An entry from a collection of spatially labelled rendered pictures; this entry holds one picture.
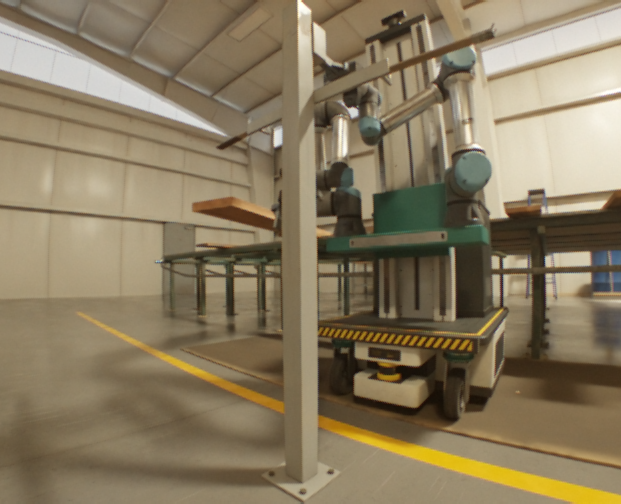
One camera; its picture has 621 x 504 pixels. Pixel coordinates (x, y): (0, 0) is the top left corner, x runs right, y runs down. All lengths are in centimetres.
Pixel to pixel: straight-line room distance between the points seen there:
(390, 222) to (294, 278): 79
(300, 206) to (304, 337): 30
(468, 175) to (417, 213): 39
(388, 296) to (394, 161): 64
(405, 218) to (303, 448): 100
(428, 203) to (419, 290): 38
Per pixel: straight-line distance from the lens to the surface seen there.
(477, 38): 78
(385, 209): 147
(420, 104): 135
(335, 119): 147
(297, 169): 77
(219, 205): 167
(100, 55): 1066
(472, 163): 110
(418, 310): 148
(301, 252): 73
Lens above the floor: 53
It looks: 3 degrees up
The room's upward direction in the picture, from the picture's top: 1 degrees counter-clockwise
